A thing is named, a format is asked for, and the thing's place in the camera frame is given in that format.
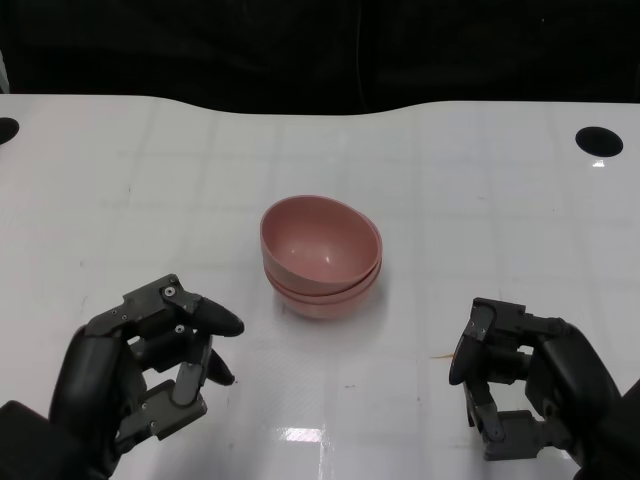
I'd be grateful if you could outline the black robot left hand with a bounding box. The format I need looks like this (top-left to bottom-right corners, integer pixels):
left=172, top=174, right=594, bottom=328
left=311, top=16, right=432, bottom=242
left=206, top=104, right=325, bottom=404
left=49, top=273, right=246, bottom=454

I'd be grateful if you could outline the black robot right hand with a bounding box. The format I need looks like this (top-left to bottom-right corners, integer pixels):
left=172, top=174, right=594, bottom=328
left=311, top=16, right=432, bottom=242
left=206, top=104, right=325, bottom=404
left=448, top=297, right=624, bottom=461

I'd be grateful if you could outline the black backdrop cloth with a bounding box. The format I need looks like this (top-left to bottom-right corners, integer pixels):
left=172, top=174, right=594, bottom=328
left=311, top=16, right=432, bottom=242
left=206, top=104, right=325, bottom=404
left=0, top=0, right=640, bottom=115

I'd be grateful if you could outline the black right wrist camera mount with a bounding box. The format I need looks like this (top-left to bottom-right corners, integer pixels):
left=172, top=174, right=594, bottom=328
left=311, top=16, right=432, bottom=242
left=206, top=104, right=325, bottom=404
left=574, top=379, right=640, bottom=480

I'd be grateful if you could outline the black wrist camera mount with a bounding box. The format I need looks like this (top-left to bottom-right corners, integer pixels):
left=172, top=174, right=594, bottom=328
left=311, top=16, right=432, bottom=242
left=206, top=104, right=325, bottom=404
left=0, top=399, right=121, bottom=480
left=574, top=379, right=640, bottom=480

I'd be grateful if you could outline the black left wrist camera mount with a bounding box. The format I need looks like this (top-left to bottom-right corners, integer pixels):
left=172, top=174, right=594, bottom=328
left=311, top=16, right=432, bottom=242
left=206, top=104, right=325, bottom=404
left=0, top=399, right=121, bottom=480

